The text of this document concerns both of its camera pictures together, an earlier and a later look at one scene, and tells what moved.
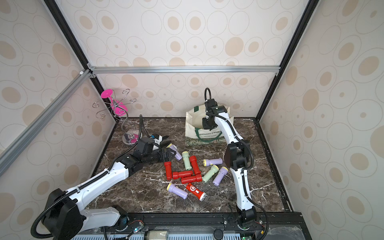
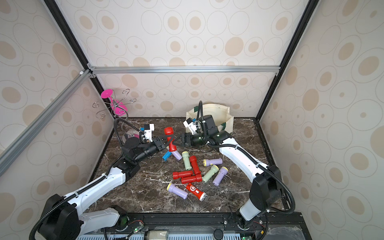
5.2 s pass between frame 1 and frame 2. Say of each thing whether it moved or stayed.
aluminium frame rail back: stayed
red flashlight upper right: stayed
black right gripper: moved
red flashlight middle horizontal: stayed
